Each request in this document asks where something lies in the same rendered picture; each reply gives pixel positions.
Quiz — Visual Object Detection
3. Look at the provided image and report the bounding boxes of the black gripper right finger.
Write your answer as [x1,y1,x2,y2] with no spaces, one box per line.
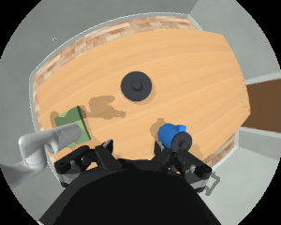
[142,141,213,193]

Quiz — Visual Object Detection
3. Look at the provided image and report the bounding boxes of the blue kettle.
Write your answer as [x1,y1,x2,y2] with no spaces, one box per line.
[157,124,192,173]

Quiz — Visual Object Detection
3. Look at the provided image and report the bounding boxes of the black round disk with center stud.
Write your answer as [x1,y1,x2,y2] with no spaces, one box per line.
[121,71,153,101]

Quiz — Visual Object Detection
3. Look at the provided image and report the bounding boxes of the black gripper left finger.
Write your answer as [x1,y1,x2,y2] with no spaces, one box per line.
[53,139,123,188]

